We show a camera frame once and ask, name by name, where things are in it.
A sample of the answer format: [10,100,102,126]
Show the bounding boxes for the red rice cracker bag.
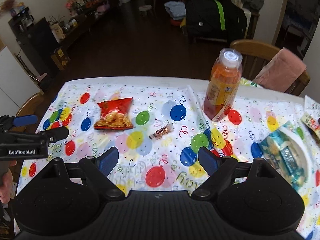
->
[94,98,133,130]

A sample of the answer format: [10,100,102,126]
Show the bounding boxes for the small clear snack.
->
[149,122,174,140]

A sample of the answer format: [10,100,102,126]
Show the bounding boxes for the person's left hand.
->
[0,169,13,204]

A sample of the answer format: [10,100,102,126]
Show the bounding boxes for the wooden chair left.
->
[16,93,44,117]

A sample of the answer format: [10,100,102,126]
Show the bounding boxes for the wooden chair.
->
[231,40,310,96]
[16,93,44,117]

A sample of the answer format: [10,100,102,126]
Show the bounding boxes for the balloon birthday tablecloth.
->
[17,77,319,239]

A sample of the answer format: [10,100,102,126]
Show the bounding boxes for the blue soft tissue pack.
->
[259,121,312,191]

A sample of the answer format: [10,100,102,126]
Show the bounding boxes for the orange juice bottle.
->
[203,48,242,122]

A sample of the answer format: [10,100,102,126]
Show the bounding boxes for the dark sideboard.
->
[15,14,104,77]

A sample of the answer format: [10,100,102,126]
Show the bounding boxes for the black coffee machine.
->
[8,7,34,36]

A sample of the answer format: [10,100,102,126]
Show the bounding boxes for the small packets near lamp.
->
[301,112,320,142]

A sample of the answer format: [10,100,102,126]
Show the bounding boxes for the wooden chair far side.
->
[231,40,310,96]

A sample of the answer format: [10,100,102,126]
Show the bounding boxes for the black jacket on chair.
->
[185,0,247,42]

